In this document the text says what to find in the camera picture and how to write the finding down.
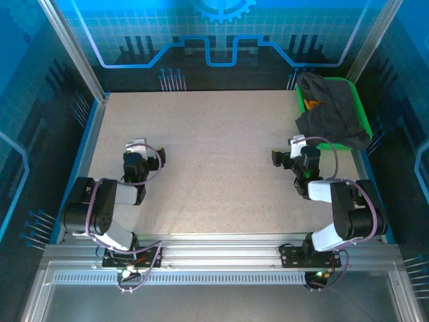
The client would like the green plastic basket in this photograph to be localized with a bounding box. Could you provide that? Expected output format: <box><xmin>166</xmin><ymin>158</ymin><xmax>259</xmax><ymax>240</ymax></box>
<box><xmin>294</xmin><ymin>76</ymin><xmax>373</xmax><ymax>152</ymax></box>

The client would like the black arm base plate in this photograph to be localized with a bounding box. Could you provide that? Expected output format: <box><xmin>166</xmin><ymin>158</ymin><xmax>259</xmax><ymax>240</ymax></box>
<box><xmin>279</xmin><ymin>243</ymin><xmax>342</xmax><ymax>269</ymax></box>
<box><xmin>102</xmin><ymin>246</ymin><xmax>164</xmax><ymax>269</ymax></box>

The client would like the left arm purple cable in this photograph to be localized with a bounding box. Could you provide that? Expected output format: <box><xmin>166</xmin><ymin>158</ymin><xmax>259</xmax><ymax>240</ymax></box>
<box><xmin>85</xmin><ymin>143</ymin><xmax>164</xmax><ymax>294</ymax></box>

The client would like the aluminium frame post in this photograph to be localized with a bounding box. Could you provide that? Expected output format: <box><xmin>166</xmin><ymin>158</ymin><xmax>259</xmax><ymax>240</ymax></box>
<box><xmin>36</xmin><ymin>0</ymin><xmax>110</xmax><ymax>101</ymax></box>
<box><xmin>345</xmin><ymin>0</ymin><xmax>403</xmax><ymax>85</ymax></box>

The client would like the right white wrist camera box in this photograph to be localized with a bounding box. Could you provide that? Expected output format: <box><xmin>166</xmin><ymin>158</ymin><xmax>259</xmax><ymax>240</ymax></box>
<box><xmin>290</xmin><ymin>134</ymin><xmax>306</xmax><ymax>160</ymax></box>

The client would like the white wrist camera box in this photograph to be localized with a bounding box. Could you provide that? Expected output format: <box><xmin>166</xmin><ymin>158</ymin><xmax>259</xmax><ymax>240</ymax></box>
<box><xmin>125</xmin><ymin>138</ymin><xmax>148</xmax><ymax>159</ymax></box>
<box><xmin>290</xmin><ymin>134</ymin><xmax>306</xmax><ymax>160</ymax></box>

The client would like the dark grey t-shirt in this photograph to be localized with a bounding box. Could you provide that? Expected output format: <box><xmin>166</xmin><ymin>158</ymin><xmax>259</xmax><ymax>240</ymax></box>
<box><xmin>294</xmin><ymin>72</ymin><xmax>371</xmax><ymax>150</ymax></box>

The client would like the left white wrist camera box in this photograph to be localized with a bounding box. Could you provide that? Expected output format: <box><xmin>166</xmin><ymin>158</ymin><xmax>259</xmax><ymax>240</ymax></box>
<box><xmin>125</xmin><ymin>138</ymin><xmax>148</xmax><ymax>159</ymax></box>

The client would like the aluminium mounting rail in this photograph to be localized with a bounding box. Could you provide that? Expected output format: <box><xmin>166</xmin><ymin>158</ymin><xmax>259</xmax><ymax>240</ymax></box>
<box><xmin>43</xmin><ymin>231</ymin><xmax>403</xmax><ymax>271</ymax></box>

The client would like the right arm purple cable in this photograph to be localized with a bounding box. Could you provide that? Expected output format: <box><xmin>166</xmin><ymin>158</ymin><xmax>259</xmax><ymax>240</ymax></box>
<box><xmin>298</xmin><ymin>136</ymin><xmax>379</xmax><ymax>292</ymax></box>

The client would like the slotted grey cable duct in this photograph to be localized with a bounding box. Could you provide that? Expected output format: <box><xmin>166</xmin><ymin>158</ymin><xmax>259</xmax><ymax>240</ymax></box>
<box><xmin>53</xmin><ymin>272</ymin><xmax>308</xmax><ymax>286</ymax></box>

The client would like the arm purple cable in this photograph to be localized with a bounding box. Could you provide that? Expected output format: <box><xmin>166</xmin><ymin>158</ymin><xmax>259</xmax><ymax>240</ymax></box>
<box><xmin>298</xmin><ymin>136</ymin><xmax>379</xmax><ymax>292</ymax></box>
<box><xmin>85</xmin><ymin>143</ymin><xmax>164</xmax><ymax>294</ymax></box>

